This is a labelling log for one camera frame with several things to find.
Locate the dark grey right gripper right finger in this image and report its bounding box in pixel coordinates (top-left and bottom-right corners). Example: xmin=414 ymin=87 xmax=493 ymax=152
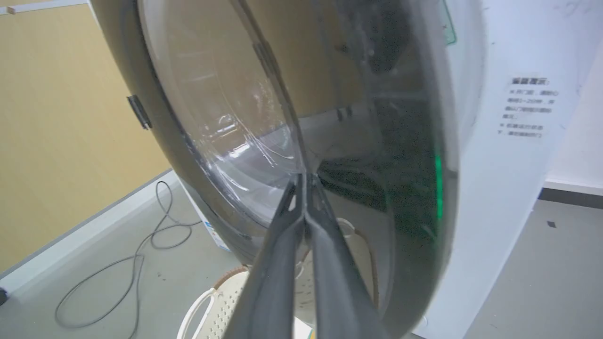
xmin=305 ymin=173 xmax=388 ymax=339

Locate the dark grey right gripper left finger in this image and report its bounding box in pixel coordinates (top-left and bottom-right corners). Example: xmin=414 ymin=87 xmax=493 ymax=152
xmin=222 ymin=173 xmax=307 ymax=339

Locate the round glass washing machine door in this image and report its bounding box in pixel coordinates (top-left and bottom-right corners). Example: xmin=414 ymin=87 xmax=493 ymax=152
xmin=90 ymin=0 xmax=460 ymax=339

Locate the white washing machine body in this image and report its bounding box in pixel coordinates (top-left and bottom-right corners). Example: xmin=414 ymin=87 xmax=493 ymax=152
xmin=178 ymin=0 xmax=603 ymax=339

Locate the cream perforated laundry basket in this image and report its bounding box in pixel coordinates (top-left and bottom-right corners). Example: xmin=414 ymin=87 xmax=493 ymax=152
xmin=177 ymin=218 xmax=380 ymax=339

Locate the blue energy label sticker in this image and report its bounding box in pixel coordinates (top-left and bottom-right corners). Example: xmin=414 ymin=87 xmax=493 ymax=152
xmin=204 ymin=221 xmax=230 ymax=252

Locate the printed text label sticker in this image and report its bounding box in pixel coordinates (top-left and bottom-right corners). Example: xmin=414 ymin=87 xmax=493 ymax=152
xmin=498 ymin=75 xmax=560 ymax=140

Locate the green outlined sticker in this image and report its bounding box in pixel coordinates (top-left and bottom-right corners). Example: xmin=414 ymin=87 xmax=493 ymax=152
xmin=441 ymin=0 xmax=457 ymax=46

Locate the grey floor cable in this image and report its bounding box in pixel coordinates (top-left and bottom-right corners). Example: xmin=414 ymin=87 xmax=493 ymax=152
xmin=55 ymin=181 xmax=202 ymax=339

